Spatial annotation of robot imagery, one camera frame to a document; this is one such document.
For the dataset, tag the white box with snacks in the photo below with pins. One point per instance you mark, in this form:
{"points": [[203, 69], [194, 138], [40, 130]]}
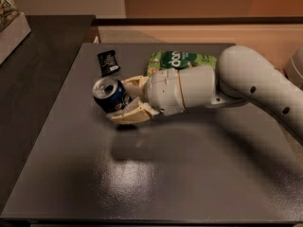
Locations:
{"points": [[14, 28]]}

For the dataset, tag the green chip bag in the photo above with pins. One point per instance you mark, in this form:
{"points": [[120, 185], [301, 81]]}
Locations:
{"points": [[178, 60]]}

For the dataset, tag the blue pepsi can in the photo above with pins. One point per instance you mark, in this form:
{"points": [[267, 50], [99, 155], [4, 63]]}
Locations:
{"points": [[110, 94]]}

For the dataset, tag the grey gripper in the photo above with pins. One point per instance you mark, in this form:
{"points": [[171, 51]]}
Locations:
{"points": [[163, 89]]}

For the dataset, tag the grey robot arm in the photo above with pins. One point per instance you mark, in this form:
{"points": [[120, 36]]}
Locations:
{"points": [[241, 75]]}

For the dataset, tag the dark wooden side table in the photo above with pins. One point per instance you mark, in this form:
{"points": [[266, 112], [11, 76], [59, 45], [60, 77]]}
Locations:
{"points": [[30, 79]]}

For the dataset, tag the small black snack packet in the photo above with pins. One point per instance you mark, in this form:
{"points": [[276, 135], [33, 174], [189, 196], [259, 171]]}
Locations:
{"points": [[108, 63]]}

